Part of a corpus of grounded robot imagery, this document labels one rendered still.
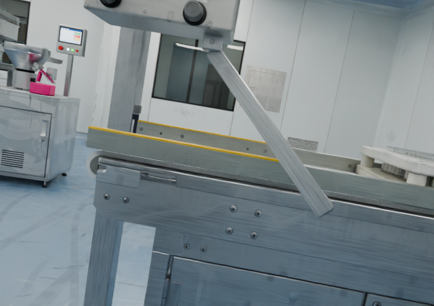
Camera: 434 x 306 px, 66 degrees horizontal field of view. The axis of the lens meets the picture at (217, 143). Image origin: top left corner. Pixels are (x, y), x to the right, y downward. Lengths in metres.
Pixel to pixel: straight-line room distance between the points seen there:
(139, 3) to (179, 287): 0.48
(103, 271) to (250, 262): 0.46
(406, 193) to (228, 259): 0.31
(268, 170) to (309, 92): 5.47
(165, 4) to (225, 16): 0.09
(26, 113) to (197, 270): 2.59
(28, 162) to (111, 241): 2.26
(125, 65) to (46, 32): 5.29
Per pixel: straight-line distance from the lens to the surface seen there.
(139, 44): 0.85
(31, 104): 3.07
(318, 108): 6.04
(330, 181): 0.55
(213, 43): 0.54
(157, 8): 0.52
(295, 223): 0.56
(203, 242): 0.61
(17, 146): 3.14
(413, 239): 0.63
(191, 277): 0.65
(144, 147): 0.54
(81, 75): 5.89
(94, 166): 0.59
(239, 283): 0.65
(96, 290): 1.00
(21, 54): 3.29
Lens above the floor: 0.92
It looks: 7 degrees down
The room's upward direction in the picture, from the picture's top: 10 degrees clockwise
